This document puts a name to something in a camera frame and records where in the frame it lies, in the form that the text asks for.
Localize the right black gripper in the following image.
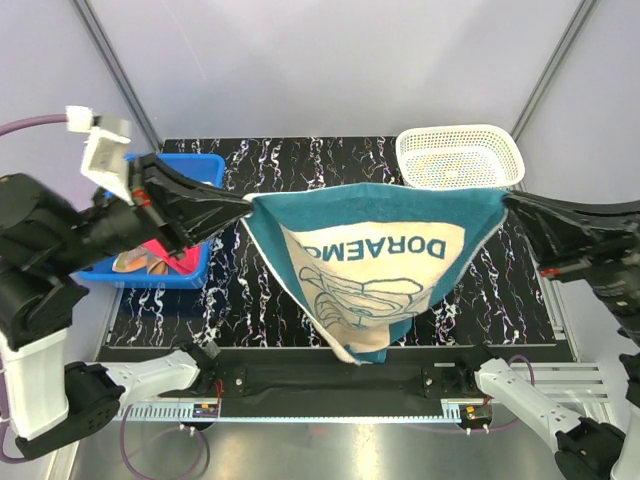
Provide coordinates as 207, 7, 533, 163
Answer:
503, 183, 640, 340

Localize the right aluminium frame post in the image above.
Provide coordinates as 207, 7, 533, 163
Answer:
511, 0, 600, 142

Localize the orange patterned towel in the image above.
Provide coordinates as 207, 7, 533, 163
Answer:
112, 247, 169, 275

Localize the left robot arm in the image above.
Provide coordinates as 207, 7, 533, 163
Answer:
1, 154, 252, 461

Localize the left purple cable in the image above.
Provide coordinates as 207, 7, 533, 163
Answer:
0, 113, 69, 139

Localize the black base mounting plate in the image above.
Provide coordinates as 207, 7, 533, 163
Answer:
170, 346, 491, 408

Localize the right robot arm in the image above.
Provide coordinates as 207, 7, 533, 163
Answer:
453, 192, 639, 479

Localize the left aluminium frame post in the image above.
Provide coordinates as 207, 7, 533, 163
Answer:
69, 0, 164, 151

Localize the aluminium rail profile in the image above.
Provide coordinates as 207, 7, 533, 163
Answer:
532, 362, 609, 403

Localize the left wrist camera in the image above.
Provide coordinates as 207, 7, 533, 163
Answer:
66, 106, 133, 205

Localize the blue plastic bin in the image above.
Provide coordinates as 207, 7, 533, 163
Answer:
78, 153, 226, 290

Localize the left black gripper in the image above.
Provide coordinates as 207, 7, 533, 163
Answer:
48, 149, 256, 271

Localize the white perforated basket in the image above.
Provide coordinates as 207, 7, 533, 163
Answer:
395, 124, 525, 191

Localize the white cable duct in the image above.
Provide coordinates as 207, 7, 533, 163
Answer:
116, 399, 461, 424

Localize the aluminium frame post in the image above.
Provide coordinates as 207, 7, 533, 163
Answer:
69, 0, 164, 151
511, 0, 600, 142

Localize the pink towel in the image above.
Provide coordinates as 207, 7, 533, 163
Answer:
142, 240, 201, 275

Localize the teal beige Doraemon towel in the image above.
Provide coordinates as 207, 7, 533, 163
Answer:
242, 183, 507, 364

